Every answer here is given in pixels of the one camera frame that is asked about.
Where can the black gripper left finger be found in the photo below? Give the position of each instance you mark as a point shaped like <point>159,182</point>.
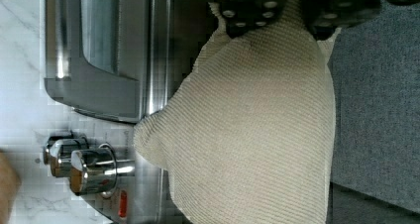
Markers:
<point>242,16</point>

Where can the chrome oven knob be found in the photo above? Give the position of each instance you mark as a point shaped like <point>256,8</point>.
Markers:
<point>60,161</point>
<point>50,142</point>
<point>98,171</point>

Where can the stainless steel toaster oven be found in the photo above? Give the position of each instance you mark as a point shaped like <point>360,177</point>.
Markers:
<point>114,63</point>

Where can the beige knitted towel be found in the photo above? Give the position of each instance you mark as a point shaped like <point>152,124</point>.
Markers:
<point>248,137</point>

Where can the chrome oven knob front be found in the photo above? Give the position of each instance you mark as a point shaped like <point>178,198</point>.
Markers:
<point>98,171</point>

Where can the chrome oven knob middle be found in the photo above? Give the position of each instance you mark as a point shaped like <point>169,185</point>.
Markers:
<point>60,161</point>

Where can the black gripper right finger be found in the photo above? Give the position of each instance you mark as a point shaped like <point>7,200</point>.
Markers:
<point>323,17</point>

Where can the chrome oven knob back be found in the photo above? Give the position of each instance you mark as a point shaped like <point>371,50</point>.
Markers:
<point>50,142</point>

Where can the gray floor mat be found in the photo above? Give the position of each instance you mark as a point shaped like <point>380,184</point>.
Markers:
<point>375,173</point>

